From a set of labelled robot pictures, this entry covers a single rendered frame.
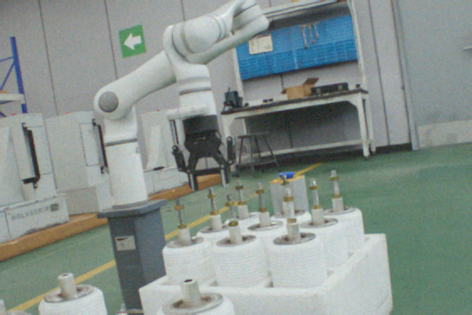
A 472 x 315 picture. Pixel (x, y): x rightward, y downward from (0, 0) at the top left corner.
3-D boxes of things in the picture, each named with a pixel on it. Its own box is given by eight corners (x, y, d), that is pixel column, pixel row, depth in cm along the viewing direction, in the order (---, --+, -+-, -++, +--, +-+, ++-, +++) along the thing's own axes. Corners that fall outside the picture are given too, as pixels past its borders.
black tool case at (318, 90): (313, 98, 578) (312, 89, 577) (349, 92, 569) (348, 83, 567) (311, 97, 545) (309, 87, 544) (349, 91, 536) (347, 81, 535)
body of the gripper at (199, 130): (222, 110, 108) (229, 153, 109) (186, 117, 110) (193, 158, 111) (211, 110, 101) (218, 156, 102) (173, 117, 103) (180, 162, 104)
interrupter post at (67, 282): (58, 298, 72) (53, 277, 71) (71, 293, 74) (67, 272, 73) (68, 299, 70) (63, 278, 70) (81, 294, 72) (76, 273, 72)
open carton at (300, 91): (293, 102, 602) (290, 83, 600) (322, 97, 580) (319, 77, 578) (281, 103, 578) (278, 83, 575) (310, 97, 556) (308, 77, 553)
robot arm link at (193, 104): (165, 121, 100) (160, 91, 99) (185, 120, 110) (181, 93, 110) (207, 114, 97) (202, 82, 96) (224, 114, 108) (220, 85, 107)
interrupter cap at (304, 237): (324, 235, 88) (323, 232, 88) (302, 247, 82) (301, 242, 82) (288, 236, 92) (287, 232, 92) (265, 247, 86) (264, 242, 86)
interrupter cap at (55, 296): (34, 303, 71) (33, 298, 71) (73, 287, 77) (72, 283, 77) (66, 306, 67) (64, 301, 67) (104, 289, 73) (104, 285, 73)
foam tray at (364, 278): (155, 371, 99) (137, 289, 96) (248, 304, 132) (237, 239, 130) (338, 395, 80) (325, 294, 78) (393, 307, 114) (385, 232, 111)
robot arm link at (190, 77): (165, 98, 104) (201, 90, 100) (154, 26, 102) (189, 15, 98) (184, 97, 110) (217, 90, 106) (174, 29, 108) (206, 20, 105)
